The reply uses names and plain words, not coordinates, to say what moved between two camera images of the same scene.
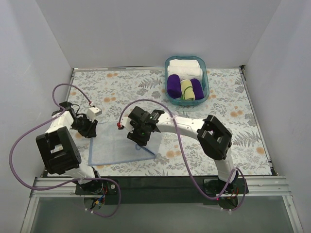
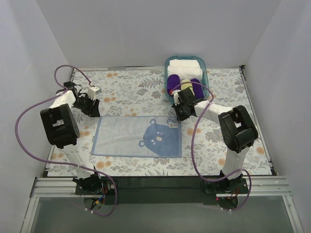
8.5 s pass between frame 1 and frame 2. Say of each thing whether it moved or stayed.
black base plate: stayed
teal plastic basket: stayed
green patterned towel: stayed
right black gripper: moved
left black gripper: moved
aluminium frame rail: stayed
